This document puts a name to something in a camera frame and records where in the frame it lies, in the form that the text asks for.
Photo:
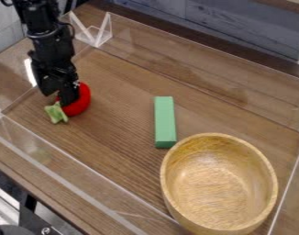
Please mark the clear acrylic enclosure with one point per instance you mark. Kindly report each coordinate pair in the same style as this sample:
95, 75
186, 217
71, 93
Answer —
93, 168

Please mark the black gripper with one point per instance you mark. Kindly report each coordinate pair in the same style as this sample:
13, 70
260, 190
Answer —
53, 67

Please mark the black table frame bracket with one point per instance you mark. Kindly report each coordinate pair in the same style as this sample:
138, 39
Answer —
31, 221

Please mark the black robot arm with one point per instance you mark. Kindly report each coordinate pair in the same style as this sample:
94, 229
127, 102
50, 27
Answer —
37, 13

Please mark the green rectangular block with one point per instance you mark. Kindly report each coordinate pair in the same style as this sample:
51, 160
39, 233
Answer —
165, 122

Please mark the red plush strawberry toy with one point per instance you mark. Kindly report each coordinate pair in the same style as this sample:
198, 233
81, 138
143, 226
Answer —
62, 113

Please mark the wooden bowl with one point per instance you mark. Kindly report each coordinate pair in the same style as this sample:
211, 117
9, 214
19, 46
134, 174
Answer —
219, 184

